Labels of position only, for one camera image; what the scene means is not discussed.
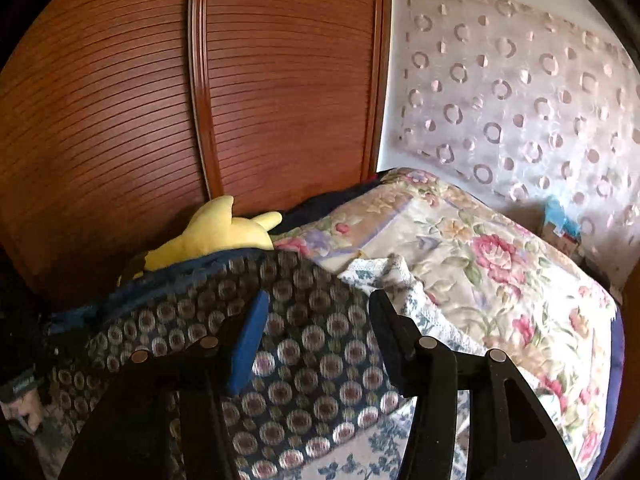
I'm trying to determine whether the dark cloth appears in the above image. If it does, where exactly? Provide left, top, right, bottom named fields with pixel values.
left=280, top=175, right=386, bottom=233

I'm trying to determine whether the floral quilt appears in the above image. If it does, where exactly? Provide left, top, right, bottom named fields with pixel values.
left=272, top=167, right=626, bottom=480

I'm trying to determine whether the small cardboard box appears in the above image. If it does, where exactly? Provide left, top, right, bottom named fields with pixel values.
left=542, top=220, right=586, bottom=258

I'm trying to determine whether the navy circle-patterned garment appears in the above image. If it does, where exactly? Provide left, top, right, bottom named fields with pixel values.
left=47, top=247, right=416, bottom=480

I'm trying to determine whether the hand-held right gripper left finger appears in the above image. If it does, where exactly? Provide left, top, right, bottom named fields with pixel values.
left=57, top=290, right=271, bottom=480

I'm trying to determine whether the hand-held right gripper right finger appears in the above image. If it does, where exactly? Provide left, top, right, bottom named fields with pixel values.
left=367, top=289, right=581, bottom=480

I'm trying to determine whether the blue plastic bag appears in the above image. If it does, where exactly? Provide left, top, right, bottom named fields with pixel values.
left=542, top=197, right=583, bottom=241

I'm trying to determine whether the wooden slatted wardrobe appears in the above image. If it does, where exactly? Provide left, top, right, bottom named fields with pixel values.
left=0, top=0, right=393, bottom=306

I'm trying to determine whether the sheer circle-patterned curtain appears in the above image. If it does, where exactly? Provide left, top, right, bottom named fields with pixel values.
left=387, top=0, right=640, bottom=291

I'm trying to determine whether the yellow plush toy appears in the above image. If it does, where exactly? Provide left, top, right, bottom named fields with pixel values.
left=117, top=195, right=283, bottom=286

